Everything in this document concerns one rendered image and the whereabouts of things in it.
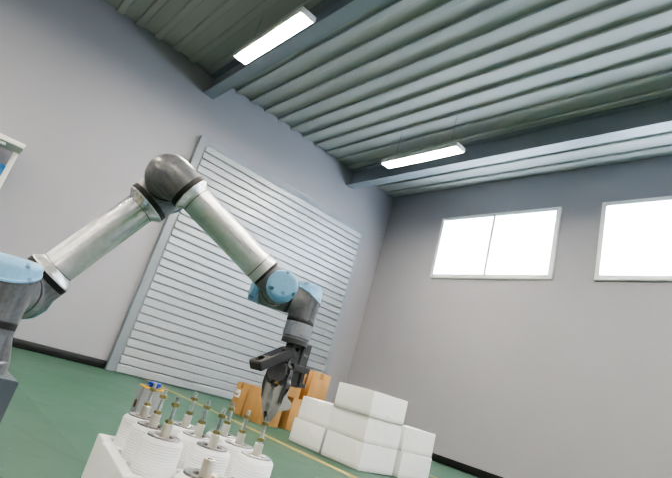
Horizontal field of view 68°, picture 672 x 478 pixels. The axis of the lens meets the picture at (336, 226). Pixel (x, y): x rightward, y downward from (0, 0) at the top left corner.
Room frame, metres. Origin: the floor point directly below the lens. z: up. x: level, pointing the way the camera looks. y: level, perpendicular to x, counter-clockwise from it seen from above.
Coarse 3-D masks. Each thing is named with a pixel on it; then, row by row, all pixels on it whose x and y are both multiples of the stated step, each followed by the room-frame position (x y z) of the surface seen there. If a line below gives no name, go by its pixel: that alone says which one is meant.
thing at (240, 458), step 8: (240, 456) 1.32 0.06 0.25; (240, 464) 1.31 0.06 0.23; (248, 464) 1.30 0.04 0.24; (256, 464) 1.30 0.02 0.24; (264, 464) 1.31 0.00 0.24; (272, 464) 1.34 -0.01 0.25; (232, 472) 1.32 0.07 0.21; (240, 472) 1.30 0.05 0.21; (248, 472) 1.30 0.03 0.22; (256, 472) 1.30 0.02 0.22; (264, 472) 1.31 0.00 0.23
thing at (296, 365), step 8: (288, 344) 1.35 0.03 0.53; (296, 344) 1.34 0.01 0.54; (304, 344) 1.33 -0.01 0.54; (296, 352) 1.35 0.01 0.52; (304, 352) 1.36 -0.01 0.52; (288, 360) 1.34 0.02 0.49; (296, 360) 1.35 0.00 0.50; (304, 360) 1.37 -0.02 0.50; (272, 368) 1.35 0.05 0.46; (280, 368) 1.33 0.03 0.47; (288, 368) 1.31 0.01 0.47; (296, 368) 1.33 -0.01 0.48; (304, 368) 1.35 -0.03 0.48; (272, 376) 1.34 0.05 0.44; (280, 376) 1.32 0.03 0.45; (296, 376) 1.35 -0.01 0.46; (304, 376) 1.37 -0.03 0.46; (296, 384) 1.36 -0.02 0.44; (304, 384) 1.36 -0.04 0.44
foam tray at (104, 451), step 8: (96, 440) 1.46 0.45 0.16; (104, 440) 1.40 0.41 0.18; (112, 440) 1.47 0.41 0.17; (96, 448) 1.43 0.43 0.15; (104, 448) 1.35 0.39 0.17; (112, 448) 1.34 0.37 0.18; (120, 448) 1.37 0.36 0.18; (96, 456) 1.40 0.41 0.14; (104, 456) 1.32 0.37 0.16; (112, 456) 1.26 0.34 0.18; (120, 456) 1.28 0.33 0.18; (88, 464) 1.45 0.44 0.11; (96, 464) 1.37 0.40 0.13; (104, 464) 1.30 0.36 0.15; (112, 464) 1.23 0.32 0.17; (120, 464) 1.21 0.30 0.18; (128, 464) 1.26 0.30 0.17; (88, 472) 1.41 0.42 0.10; (96, 472) 1.34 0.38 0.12; (104, 472) 1.27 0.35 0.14; (112, 472) 1.21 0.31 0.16; (120, 472) 1.16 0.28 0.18; (128, 472) 1.17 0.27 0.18; (176, 472) 1.29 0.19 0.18
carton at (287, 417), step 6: (288, 396) 5.21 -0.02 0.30; (294, 402) 5.14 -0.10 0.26; (300, 402) 5.19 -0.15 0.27; (294, 408) 5.16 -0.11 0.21; (282, 414) 5.21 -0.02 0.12; (288, 414) 5.14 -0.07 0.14; (294, 414) 5.17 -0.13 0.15; (282, 420) 5.19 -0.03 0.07; (288, 420) 5.14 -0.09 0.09; (282, 426) 5.17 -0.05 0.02; (288, 426) 5.15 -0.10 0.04
